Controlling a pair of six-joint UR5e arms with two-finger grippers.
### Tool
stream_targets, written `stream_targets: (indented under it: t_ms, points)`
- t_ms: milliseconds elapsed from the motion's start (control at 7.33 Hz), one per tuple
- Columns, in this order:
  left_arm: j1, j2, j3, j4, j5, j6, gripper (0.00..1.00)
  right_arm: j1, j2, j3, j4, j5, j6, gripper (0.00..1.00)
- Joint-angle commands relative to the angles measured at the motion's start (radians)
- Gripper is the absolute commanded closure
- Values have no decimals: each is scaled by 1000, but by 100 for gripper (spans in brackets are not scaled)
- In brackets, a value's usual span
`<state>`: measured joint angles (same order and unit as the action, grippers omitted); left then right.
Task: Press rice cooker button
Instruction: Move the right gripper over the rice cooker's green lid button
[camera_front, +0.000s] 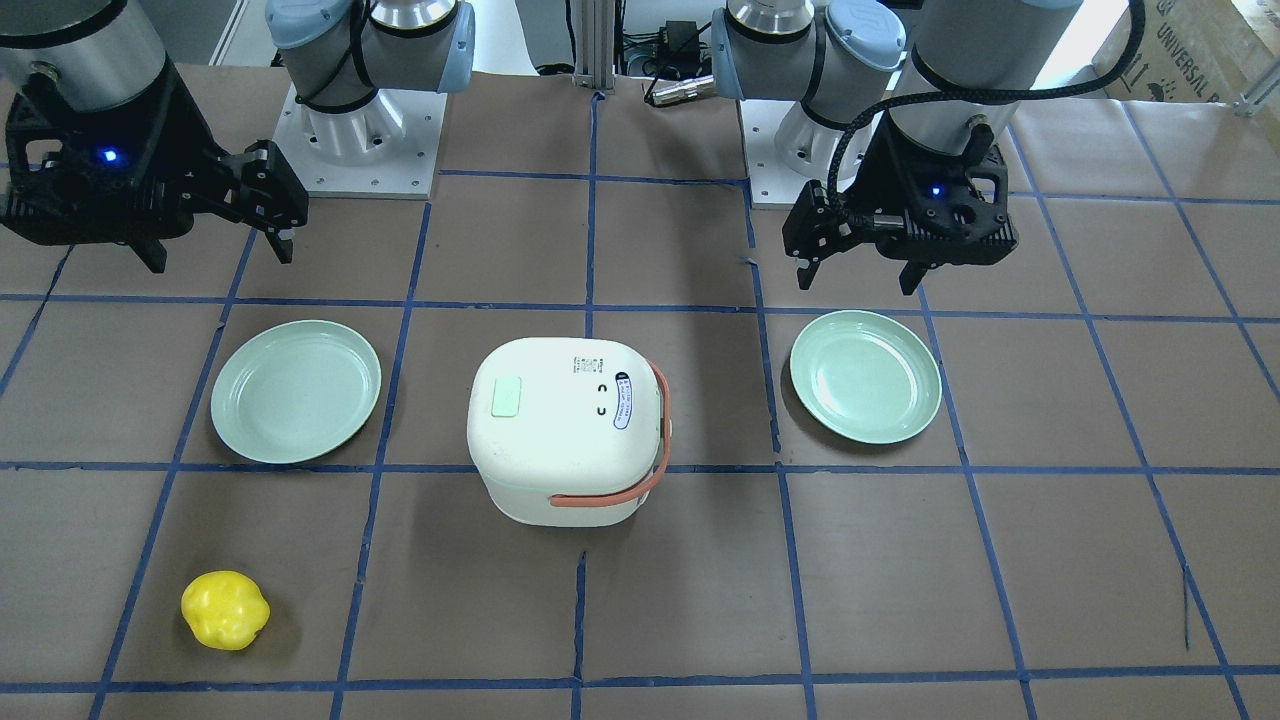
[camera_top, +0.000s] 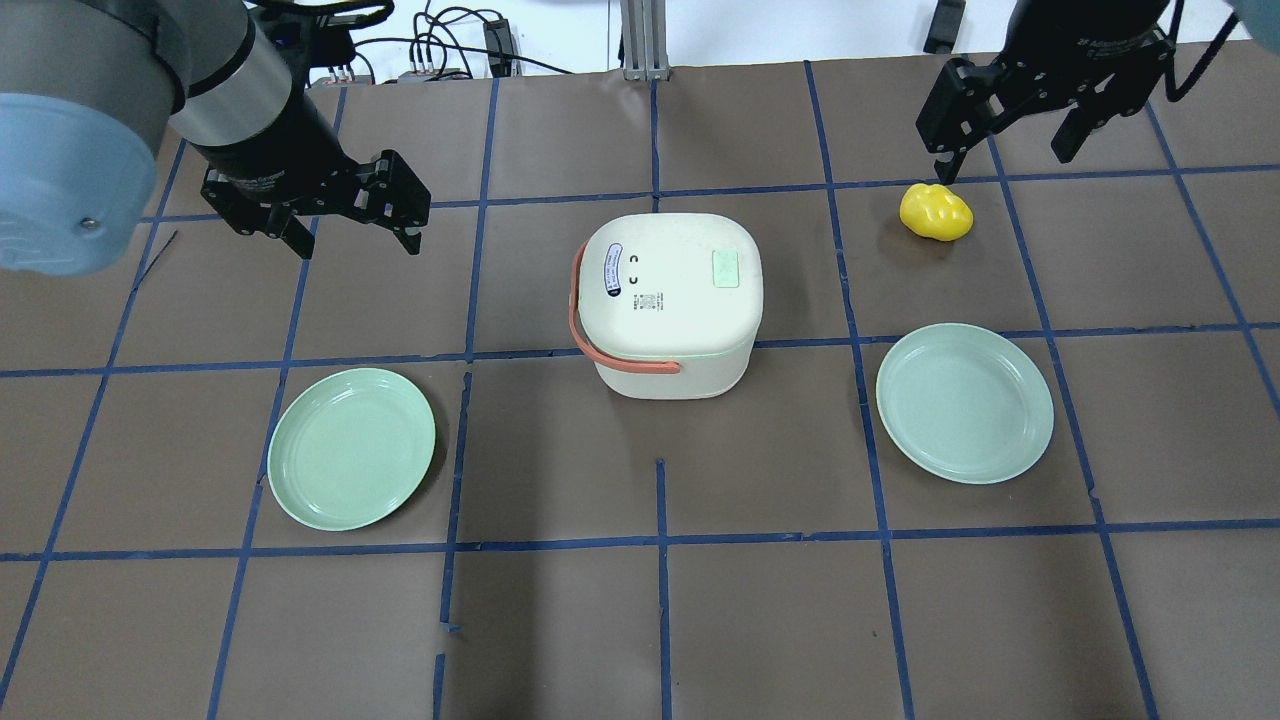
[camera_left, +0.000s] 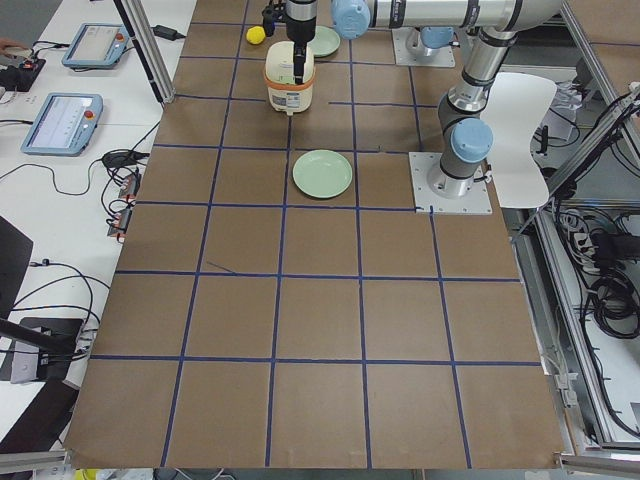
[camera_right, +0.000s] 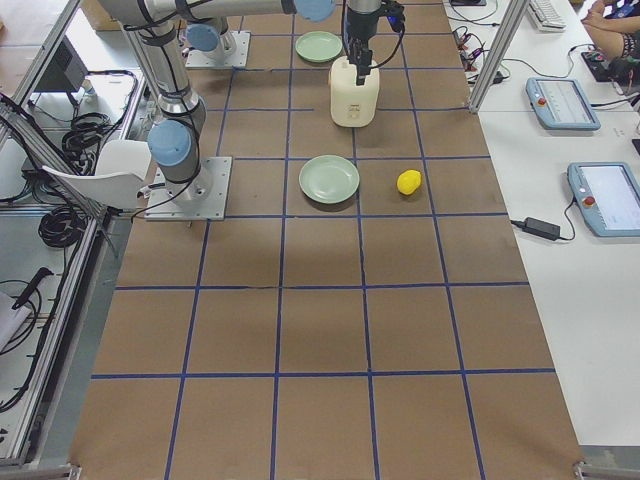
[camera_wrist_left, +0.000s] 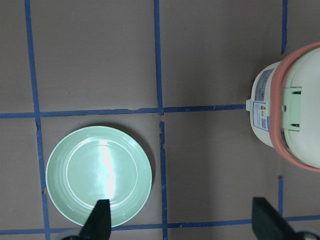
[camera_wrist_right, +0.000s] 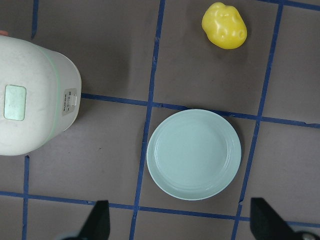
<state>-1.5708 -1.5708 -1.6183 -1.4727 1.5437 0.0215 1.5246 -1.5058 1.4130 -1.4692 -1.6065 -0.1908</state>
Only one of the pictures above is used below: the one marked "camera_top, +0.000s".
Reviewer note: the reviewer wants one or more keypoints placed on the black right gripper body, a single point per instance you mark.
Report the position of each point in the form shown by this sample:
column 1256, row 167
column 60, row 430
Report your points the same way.
column 1085, row 40

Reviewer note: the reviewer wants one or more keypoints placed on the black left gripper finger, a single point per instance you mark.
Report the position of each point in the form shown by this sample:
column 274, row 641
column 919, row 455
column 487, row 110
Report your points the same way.
column 395, row 199
column 277, row 223

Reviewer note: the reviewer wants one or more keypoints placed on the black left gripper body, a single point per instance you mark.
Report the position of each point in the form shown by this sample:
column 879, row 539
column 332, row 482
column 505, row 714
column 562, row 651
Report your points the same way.
column 278, row 140

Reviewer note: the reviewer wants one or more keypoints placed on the green plate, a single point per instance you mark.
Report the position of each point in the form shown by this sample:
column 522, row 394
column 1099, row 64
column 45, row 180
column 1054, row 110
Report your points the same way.
column 351, row 449
column 965, row 404

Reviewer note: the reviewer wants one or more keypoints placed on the cream rice cooker orange handle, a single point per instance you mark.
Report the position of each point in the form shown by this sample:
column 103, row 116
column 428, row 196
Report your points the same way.
column 667, row 306

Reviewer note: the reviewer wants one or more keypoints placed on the aluminium frame post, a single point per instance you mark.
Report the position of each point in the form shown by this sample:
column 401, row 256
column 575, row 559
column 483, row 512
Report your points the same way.
column 644, row 41

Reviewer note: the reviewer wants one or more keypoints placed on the black block at back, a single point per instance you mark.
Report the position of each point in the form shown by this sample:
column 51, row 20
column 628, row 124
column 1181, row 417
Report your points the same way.
column 944, row 26

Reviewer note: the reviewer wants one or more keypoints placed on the yellow toy pepper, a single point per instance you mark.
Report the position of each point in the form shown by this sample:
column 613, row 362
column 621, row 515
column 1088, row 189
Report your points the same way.
column 935, row 212

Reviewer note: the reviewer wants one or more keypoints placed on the right green plate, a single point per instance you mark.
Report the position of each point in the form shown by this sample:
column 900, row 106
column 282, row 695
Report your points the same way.
column 965, row 404

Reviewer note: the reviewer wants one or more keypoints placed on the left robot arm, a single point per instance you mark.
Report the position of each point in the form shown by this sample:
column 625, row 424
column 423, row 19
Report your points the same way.
column 90, row 87

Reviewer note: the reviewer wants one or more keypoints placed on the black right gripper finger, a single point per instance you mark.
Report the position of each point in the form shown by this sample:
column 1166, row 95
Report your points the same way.
column 961, row 111
column 1122, row 96

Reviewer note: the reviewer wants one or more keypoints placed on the black power adapter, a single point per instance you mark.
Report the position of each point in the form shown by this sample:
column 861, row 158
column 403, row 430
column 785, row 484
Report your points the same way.
column 500, row 47

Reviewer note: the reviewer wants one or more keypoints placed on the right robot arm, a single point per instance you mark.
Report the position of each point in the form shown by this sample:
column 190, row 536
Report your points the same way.
column 1125, row 19

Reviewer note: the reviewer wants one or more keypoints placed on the left green plate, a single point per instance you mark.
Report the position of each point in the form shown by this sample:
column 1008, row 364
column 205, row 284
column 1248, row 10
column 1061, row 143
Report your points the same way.
column 351, row 449

